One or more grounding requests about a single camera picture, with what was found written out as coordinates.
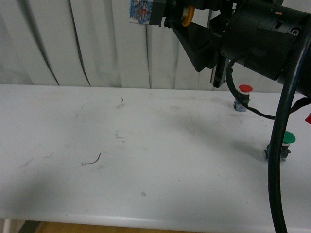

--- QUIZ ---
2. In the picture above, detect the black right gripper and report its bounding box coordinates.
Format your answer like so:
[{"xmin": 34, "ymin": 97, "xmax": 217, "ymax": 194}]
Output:
[{"xmin": 164, "ymin": 0, "xmax": 244, "ymax": 88}]

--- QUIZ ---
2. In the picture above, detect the white pleated curtain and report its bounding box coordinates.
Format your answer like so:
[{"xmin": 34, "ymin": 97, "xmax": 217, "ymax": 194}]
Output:
[{"xmin": 0, "ymin": 0, "xmax": 285, "ymax": 94}]

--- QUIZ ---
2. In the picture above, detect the thin black cable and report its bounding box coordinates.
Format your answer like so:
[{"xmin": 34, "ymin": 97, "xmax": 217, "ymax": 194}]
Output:
[{"xmin": 225, "ymin": 52, "xmax": 276, "ymax": 120}]

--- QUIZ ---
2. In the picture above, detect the red push button switch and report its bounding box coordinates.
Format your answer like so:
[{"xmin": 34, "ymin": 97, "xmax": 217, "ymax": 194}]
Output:
[{"xmin": 234, "ymin": 84, "xmax": 253, "ymax": 112}]

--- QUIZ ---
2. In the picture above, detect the green push button switch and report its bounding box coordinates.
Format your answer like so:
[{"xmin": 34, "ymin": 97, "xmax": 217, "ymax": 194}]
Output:
[{"xmin": 264, "ymin": 130, "xmax": 296, "ymax": 163}]

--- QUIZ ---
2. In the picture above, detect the thick black cable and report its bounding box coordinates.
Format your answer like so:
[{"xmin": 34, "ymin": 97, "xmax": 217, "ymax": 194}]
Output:
[{"xmin": 267, "ymin": 31, "xmax": 311, "ymax": 233}]

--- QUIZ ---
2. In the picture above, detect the curved wire scrap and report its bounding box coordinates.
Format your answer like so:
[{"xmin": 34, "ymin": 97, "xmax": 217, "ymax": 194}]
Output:
[{"xmin": 81, "ymin": 153, "xmax": 102, "ymax": 166}]

